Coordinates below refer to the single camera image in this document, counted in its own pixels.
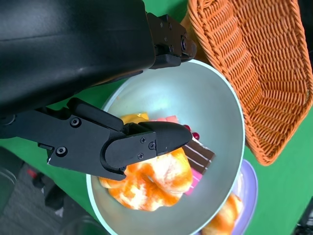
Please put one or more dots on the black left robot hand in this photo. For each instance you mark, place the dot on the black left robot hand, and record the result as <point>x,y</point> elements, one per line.
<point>61,56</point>

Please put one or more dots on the yellow cake slice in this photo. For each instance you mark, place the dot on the yellow cake slice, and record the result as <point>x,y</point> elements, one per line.
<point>134,118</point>

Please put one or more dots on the salmon pink cake slice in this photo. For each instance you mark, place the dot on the salmon pink cake slice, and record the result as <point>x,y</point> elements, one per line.
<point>168,119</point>

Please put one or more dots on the pale green bowl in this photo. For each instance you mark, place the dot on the pale green bowl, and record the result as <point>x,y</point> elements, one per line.
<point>183,98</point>

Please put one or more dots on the brown chocolate cake slice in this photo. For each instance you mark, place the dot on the brown chocolate cake slice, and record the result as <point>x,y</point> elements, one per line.
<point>198,155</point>

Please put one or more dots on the bright pink cake slice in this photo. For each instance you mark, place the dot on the bright pink cake slice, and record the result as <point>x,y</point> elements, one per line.
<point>194,182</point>

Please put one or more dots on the orange wicker basket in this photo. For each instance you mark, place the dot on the orange wicker basket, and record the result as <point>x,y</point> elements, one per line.
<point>264,61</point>

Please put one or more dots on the lilac plate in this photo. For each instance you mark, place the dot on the lilac plate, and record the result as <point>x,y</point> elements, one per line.
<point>250,186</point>

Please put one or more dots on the green table cloth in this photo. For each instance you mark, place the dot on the green table cloth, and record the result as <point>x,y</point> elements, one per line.
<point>281,195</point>

